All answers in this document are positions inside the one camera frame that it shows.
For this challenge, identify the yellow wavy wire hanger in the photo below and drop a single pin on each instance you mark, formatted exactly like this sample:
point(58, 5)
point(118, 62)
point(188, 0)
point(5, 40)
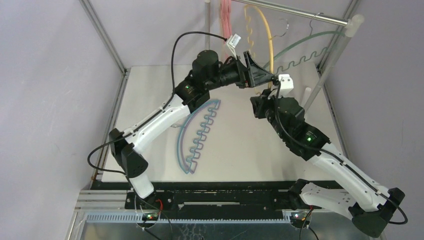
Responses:
point(269, 35)

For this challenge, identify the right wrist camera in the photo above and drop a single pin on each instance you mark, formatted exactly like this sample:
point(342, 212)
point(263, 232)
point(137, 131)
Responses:
point(282, 86)

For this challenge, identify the green wavy wire hanger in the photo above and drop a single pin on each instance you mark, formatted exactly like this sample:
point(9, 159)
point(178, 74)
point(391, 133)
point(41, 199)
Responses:
point(314, 54)

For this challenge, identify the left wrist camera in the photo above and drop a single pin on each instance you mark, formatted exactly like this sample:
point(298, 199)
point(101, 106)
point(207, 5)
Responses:
point(231, 44)

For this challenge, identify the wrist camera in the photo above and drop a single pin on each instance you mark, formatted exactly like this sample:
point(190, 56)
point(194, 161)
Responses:
point(282, 86)
point(231, 44)

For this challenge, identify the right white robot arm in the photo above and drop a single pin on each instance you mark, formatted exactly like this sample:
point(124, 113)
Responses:
point(369, 205)

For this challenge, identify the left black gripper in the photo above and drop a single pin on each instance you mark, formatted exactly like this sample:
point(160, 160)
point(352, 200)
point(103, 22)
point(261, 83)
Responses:
point(257, 76)

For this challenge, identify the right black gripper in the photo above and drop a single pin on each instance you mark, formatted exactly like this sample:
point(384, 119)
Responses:
point(257, 108)

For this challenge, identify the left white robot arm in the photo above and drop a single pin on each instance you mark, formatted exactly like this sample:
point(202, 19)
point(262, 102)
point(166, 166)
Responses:
point(128, 145)

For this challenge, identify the left circuit board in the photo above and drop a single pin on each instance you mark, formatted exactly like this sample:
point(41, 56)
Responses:
point(150, 217)

